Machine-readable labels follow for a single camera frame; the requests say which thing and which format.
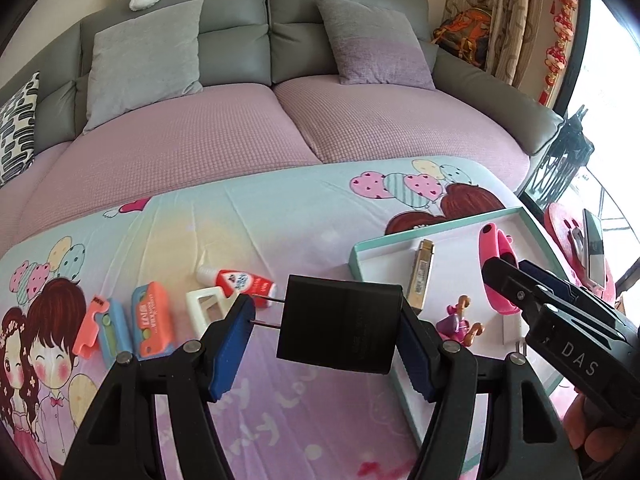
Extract orange backpack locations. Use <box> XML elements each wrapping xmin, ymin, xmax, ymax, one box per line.
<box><xmin>431</xmin><ymin>7</ymin><xmax>493</xmax><ymax>71</ymax></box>

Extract light grey cushion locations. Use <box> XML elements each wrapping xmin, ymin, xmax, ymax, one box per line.
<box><xmin>82</xmin><ymin>0</ymin><xmax>205</xmax><ymax>134</ymax></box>

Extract purple grey cushion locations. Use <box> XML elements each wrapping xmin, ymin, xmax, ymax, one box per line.
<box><xmin>314</xmin><ymin>0</ymin><xmax>436</xmax><ymax>92</ymax></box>

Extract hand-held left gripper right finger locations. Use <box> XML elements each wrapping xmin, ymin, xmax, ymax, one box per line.
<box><xmin>397</xmin><ymin>302</ymin><xmax>583</xmax><ymax>480</ymax></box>

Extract gold rectangular lighter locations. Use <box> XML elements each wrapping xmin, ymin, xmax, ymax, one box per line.
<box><xmin>406</xmin><ymin>240</ymin><xmax>437</xmax><ymax>308</ymax></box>

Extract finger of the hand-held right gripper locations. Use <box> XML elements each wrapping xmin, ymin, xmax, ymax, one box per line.
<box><xmin>519</xmin><ymin>259</ymin><xmax>593</xmax><ymax>307</ymax></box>
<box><xmin>481</xmin><ymin>255</ymin><xmax>557</xmax><ymax>323</ymax></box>

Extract beige patterned curtain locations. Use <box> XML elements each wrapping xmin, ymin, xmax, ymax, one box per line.
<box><xmin>442</xmin><ymin>0</ymin><xmax>538</xmax><ymax>86</ymax></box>

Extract pink sofa cover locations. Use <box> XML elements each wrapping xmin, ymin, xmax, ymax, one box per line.
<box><xmin>0</xmin><ymin>77</ymin><xmax>531</xmax><ymax>256</ymax></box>

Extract white plastic holder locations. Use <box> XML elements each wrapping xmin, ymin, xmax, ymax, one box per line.
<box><xmin>186</xmin><ymin>286</ymin><xmax>241</xmax><ymax>333</ymax></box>

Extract pink puppy toy figure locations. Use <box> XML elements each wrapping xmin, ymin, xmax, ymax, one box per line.
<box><xmin>436</xmin><ymin>295</ymin><xmax>486</xmax><ymax>348</ymax></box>

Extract black white patterned cushion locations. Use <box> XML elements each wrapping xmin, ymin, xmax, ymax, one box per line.
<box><xmin>0</xmin><ymin>71</ymin><xmax>41</xmax><ymax>188</ymax></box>

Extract person's right hand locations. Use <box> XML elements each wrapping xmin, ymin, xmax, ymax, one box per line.
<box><xmin>562</xmin><ymin>394</ymin><xmax>640</xmax><ymax>480</ymax></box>

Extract coral plastic clip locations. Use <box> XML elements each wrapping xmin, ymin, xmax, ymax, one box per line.
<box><xmin>72</xmin><ymin>296</ymin><xmax>111</xmax><ymax>358</ymax></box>

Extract black iron stand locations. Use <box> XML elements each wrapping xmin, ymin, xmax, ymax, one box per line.
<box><xmin>522</xmin><ymin>105</ymin><xmax>596</xmax><ymax>216</ymax></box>

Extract blue small case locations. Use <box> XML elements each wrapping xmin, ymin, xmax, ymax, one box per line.
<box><xmin>97</xmin><ymin>298</ymin><xmax>133</xmax><ymax>368</ymax></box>

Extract cartoon printed blanket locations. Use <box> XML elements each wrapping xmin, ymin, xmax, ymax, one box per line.
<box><xmin>0</xmin><ymin>157</ymin><xmax>586</xmax><ymax>480</ymax></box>

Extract black power adapter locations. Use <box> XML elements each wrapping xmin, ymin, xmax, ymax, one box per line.
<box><xmin>250</xmin><ymin>275</ymin><xmax>405</xmax><ymax>376</ymax></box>

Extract silver phone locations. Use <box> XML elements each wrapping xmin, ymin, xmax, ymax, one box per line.
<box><xmin>570</xmin><ymin>208</ymin><xmax>606</xmax><ymax>286</ymax></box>

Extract teal white shallow box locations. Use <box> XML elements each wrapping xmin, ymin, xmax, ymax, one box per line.
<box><xmin>348</xmin><ymin>206</ymin><xmax>581</xmax><ymax>456</ymax></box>

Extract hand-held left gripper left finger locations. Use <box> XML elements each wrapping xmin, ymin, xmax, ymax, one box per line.
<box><xmin>60</xmin><ymin>294</ymin><xmax>257</xmax><ymax>480</ymax></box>

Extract red white small bottle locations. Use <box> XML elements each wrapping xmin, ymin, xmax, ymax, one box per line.
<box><xmin>196</xmin><ymin>266</ymin><xmax>277</xmax><ymax>309</ymax></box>

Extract red knot decoration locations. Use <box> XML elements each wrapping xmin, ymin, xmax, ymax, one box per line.
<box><xmin>537</xmin><ymin>0</ymin><xmax>581</xmax><ymax>108</ymax></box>

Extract orange small box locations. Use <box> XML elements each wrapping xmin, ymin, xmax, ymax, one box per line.
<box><xmin>131</xmin><ymin>281</ymin><xmax>176</xmax><ymax>359</ymax></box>

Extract phone on pink stand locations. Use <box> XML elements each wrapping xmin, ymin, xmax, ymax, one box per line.
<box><xmin>544</xmin><ymin>202</ymin><xmax>616</xmax><ymax>291</ymax></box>

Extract grey sofa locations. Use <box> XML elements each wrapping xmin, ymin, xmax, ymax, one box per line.
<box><xmin>0</xmin><ymin>0</ymin><xmax>566</xmax><ymax>191</ymax></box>

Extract pink watch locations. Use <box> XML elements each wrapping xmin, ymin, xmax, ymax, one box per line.
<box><xmin>478</xmin><ymin>223</ymin><xmax>526</xmax><ymax>317</ymax></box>

